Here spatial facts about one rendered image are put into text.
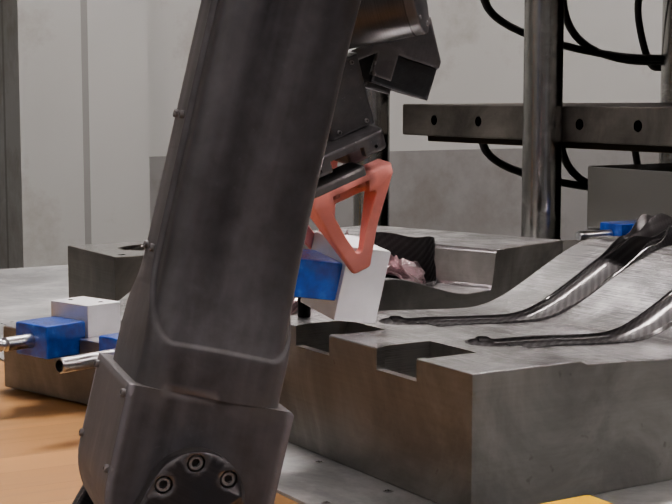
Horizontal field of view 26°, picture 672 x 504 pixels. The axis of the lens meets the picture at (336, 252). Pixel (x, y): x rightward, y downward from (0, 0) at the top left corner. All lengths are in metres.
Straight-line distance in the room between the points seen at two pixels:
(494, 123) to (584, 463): 1.27
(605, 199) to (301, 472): 1.05
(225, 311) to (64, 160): 2.80
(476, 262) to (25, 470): 0.55
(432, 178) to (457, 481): 3.11
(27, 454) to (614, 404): 0.42
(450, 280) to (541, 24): 0.69
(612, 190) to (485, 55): 2.16
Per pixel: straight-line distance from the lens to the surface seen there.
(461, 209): 4.06
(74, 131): 3.32
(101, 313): 1.25
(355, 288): 1.03
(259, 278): 0.53
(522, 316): 1.17
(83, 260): 1.79
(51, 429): 1.17
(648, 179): 1.92
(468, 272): 1.42
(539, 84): 2.04
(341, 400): 1.02
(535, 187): 2.04
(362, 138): 0.98
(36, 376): 1.29
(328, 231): 0.99
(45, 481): 1.02
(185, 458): 0.52
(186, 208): 0.52
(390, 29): 0.95
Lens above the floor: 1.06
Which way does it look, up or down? 6 degrees down
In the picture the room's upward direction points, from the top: straight up
